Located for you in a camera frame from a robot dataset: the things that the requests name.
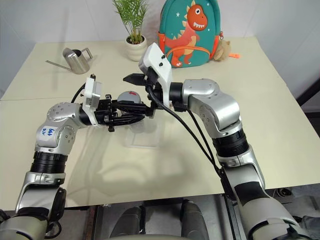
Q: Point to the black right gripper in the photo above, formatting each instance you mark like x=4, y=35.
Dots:
x=153, y=91

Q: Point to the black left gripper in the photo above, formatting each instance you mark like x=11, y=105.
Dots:
x=103, y=113

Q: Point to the clear plastic jar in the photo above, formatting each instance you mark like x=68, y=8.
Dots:
x=140, y=127

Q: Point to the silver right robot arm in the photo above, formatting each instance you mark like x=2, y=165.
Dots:
x=225, y=107

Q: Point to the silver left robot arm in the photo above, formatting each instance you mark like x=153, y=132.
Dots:
x=60, y=147

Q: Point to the clear plastic box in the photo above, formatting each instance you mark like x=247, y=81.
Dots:
x=145, y=142

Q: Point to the white ribbed plant pot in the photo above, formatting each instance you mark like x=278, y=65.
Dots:
x=136, y=51

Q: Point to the steel watering can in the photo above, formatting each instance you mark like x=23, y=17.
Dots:
x=76, y=61

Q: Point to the green leafy plant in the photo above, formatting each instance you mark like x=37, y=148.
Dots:
x=132, y=15

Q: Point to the white handwritten sticker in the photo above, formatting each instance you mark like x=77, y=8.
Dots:
x=49, y=134

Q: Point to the teal dinosaur backpack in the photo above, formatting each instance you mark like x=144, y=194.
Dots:
x=190, y=30

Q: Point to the beige plush toy pendant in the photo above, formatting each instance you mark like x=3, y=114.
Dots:
x=223, y=51

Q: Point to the dark rounded shape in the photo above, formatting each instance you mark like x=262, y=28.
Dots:
x=132, y=220
x=193, y=217

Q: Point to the orange plastic tag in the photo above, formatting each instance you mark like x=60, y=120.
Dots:
x=235, y=55

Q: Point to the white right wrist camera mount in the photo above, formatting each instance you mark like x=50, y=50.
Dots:
x=155, y=58

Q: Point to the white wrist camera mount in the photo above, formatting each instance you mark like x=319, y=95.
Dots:
x=92, y=96
x=155, y=58

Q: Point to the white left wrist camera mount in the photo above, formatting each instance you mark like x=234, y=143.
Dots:
x=92, y=96

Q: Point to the black metal frame bar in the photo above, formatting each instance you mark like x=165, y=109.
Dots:
x=308, y=91

